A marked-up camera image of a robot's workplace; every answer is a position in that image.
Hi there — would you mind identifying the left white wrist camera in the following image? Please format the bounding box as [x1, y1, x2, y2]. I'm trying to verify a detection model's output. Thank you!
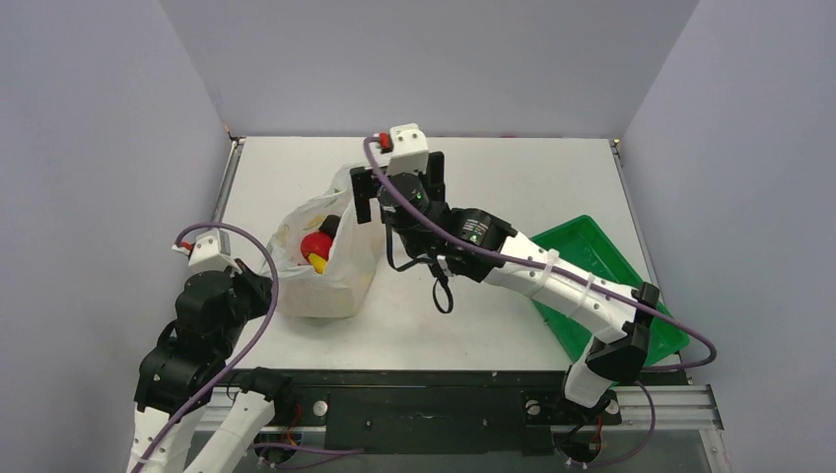
[172, 230, 241, 274]

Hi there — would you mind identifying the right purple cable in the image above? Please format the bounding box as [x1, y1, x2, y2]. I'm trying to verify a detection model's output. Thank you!
[363, 136, 718, 471]

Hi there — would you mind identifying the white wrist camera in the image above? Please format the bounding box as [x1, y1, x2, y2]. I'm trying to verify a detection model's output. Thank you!
[172, 230, 241, 274]
[379, 123, 429, 175]

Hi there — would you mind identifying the dark fake avocado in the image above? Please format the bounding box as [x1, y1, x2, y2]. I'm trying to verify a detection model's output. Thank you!
[317, 215, 341, 239]

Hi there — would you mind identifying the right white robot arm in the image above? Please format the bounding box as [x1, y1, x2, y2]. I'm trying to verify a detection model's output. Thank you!
[350, 152, 661, 421]

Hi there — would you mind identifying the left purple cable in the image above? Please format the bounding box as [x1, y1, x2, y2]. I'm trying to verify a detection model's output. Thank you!
[130, 222, 281, 473]

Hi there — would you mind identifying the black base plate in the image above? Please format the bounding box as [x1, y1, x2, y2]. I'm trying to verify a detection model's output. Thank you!
[222, 369, 622, 458]

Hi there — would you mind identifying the red fake apple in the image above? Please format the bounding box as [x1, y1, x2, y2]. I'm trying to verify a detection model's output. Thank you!
[300, 231, 333, 261]

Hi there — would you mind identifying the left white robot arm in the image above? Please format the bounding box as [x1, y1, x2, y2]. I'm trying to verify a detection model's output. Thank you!
[127, 267, 300, 472]

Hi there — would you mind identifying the green plastic tray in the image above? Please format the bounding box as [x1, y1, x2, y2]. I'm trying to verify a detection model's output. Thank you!
[528, 214, 691, 366]

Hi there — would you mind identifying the white plastic bag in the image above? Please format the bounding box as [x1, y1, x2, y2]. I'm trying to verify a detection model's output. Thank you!
[267, 165, 384, 318]

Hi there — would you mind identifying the purple cable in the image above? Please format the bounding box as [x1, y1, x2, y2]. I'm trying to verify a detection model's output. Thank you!
[130, 222, 281, 473]
[363, 136, 718, 471]

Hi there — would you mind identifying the long yellow fake banana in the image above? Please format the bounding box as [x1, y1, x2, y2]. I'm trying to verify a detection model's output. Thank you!
[307, 253, 328, 274]

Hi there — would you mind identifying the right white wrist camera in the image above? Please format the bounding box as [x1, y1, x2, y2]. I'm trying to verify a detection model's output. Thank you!
[379, 123, 429, 175]

